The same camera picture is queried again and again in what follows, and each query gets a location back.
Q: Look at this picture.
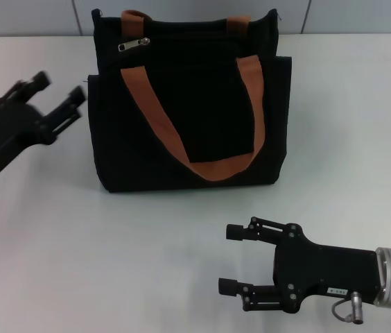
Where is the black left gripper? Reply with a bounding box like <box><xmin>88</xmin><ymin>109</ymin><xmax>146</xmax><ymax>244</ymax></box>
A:
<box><xmin>0</xmin><ymin>71</ymin><xmax>89</xmax><ymax>184</ymax></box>

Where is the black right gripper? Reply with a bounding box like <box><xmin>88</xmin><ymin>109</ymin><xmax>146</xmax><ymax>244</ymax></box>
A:
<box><xmin>218</xmin><ymin>216</ymin><xmax>382</xmax><ymax>313</ymax></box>

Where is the black bag with brown handles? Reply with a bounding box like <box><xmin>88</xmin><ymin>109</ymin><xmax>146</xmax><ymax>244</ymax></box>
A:
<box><xmin>87</xmin><ymin>8</ymin><xmax>293</xmax><ymax>194</ymax></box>

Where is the silver zipper pull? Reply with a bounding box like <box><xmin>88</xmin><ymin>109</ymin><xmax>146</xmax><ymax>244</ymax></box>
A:
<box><xmin>117</xmin><ymin>37</ymin><xmax>151</xmax><ymax>53</ymax></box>

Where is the right gripper cable with plug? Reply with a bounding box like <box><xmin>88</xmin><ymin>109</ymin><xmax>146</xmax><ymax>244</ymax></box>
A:
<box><xmin>331</xmin><ymin>291</ymin><xmax>365</xmax><ymax>318</ymax></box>

